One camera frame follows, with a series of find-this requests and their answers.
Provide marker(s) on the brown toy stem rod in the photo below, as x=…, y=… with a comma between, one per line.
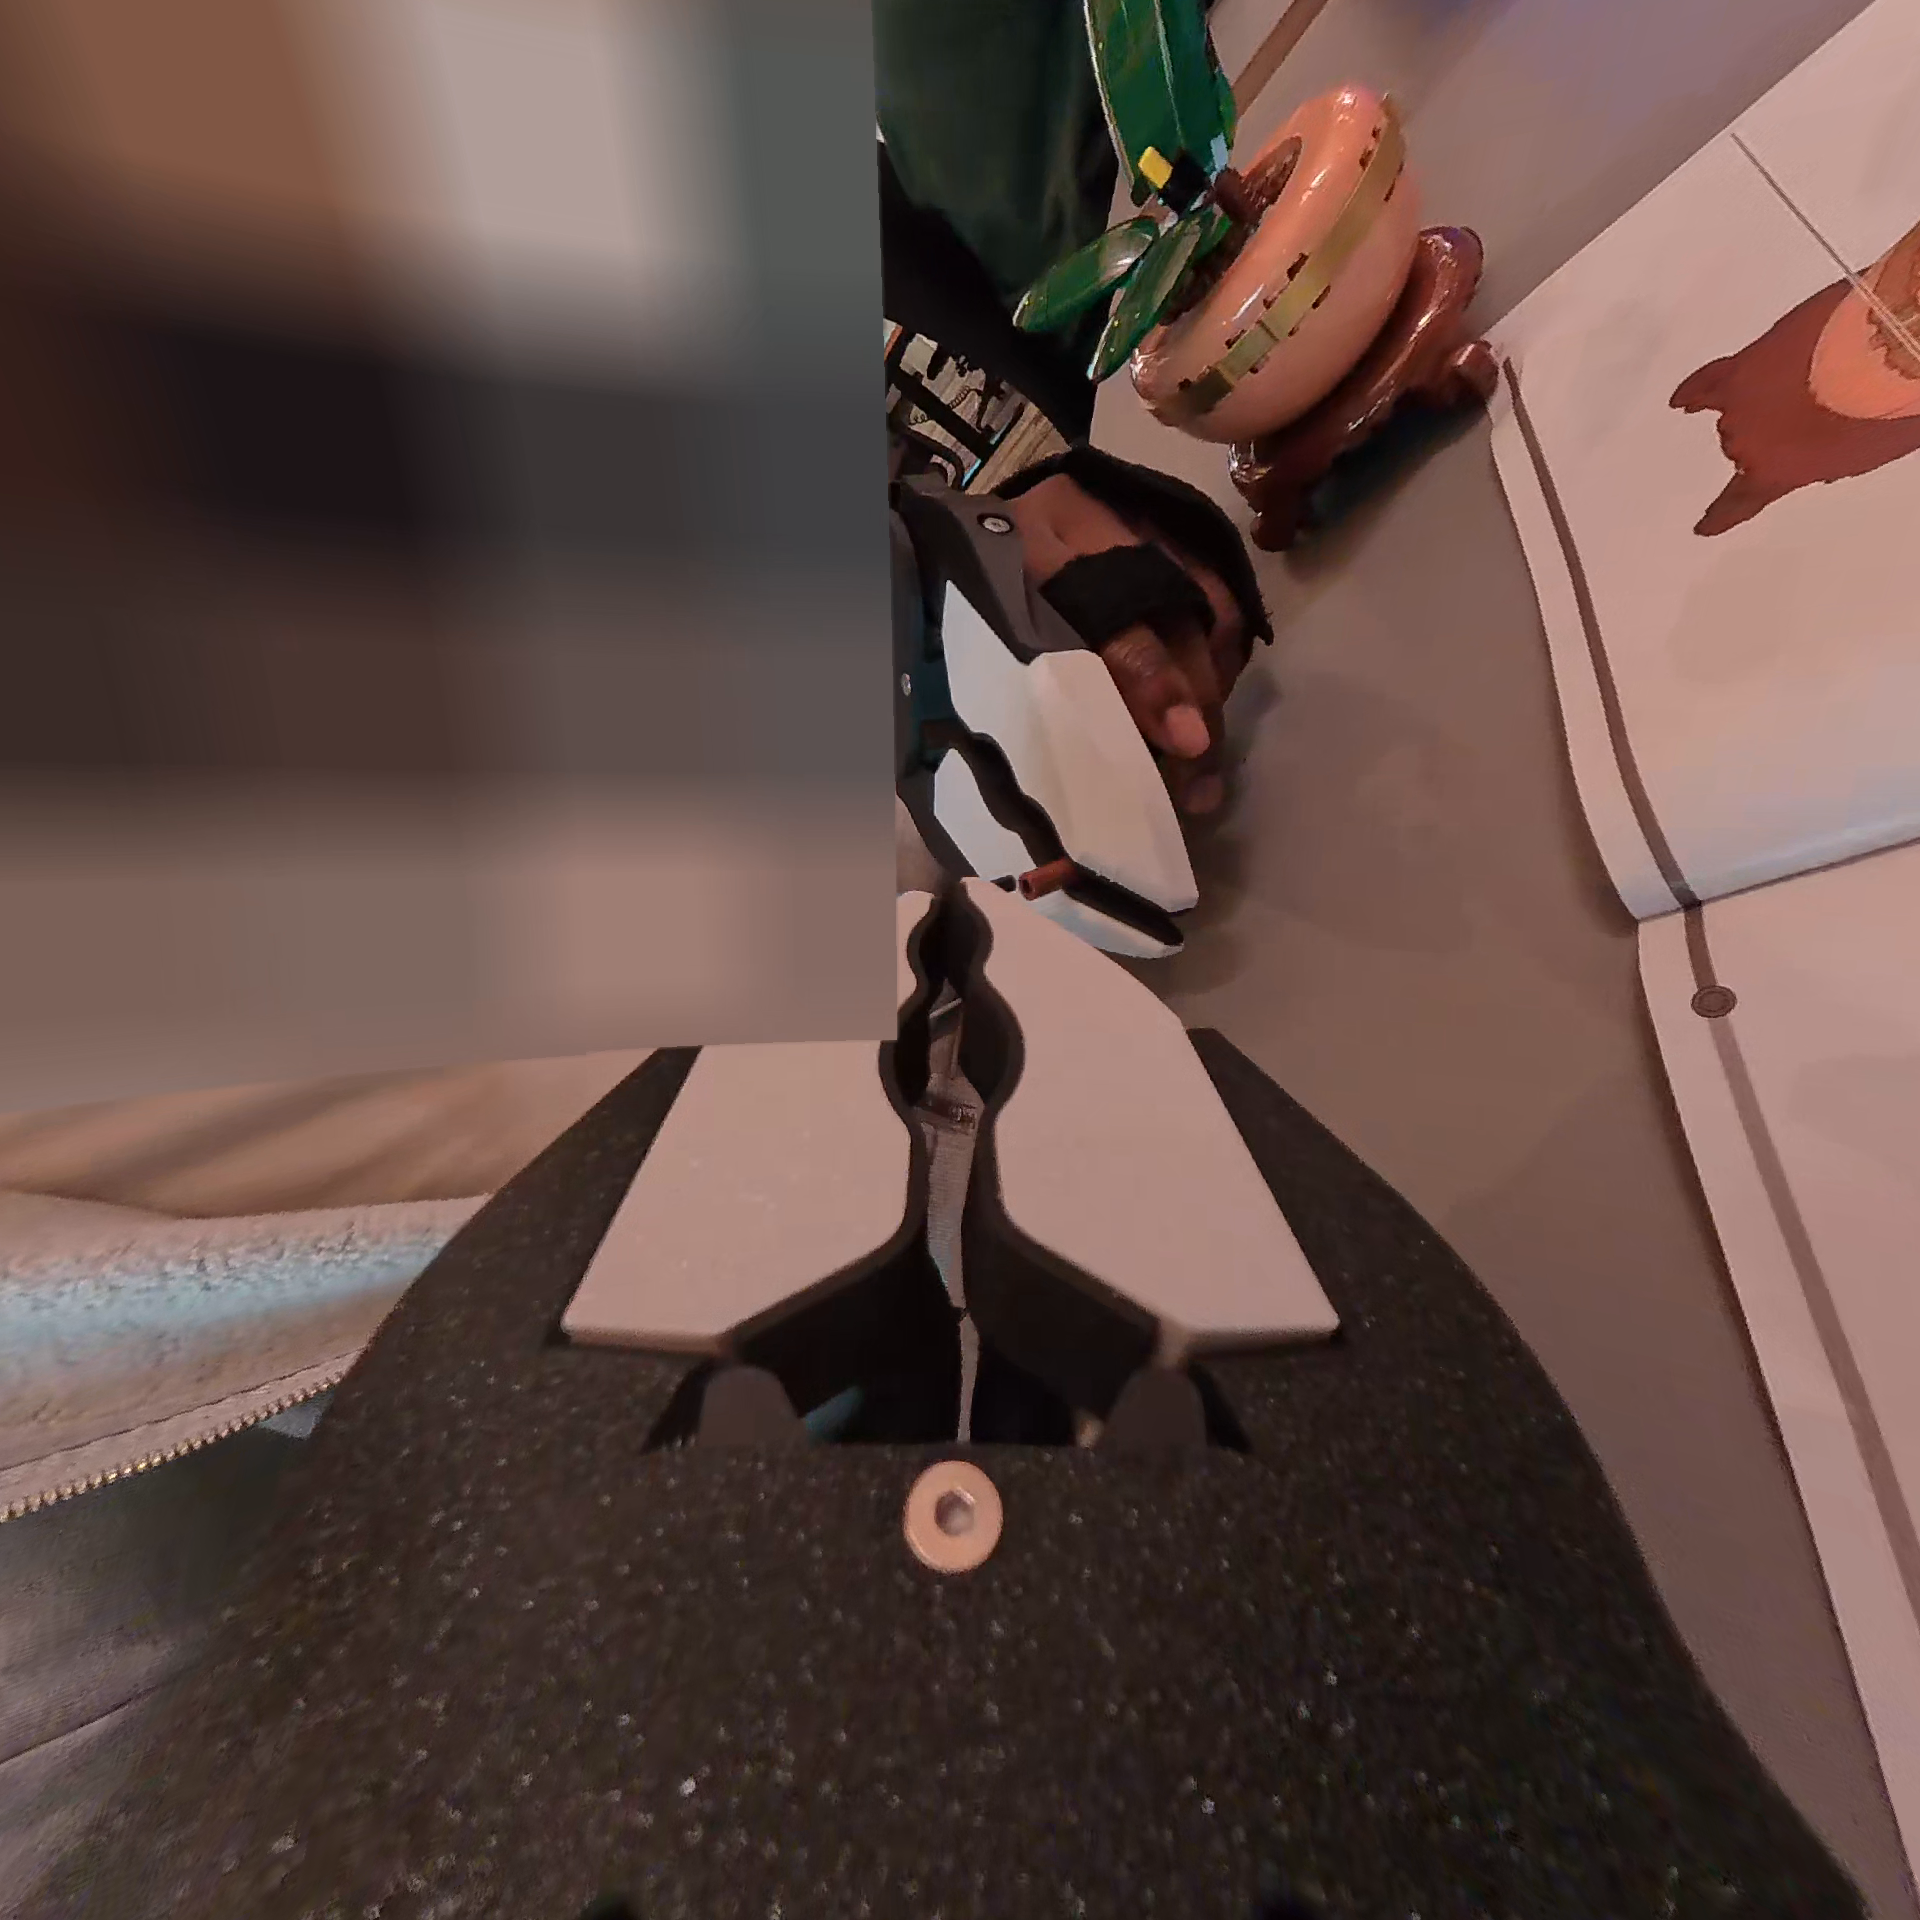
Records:
x=1047, y=880

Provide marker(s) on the open instruction booklet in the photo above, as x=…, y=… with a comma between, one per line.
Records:
x=1770, y=675

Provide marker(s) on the grey desk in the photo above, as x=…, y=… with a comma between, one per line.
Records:
x=1425, y=751

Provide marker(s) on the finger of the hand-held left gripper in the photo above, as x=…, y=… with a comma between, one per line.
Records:
x=1081, y=780
x=919, y=849

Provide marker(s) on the person's left hand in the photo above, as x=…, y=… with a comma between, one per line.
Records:
x=1185, y=691

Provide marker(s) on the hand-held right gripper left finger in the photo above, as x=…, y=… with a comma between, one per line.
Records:
x=751, y=1184

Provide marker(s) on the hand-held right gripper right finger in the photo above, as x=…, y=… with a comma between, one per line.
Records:
x=1154, y=1171

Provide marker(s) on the toy brick flower pot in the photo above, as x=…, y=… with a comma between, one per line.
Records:
x=1305, y=255

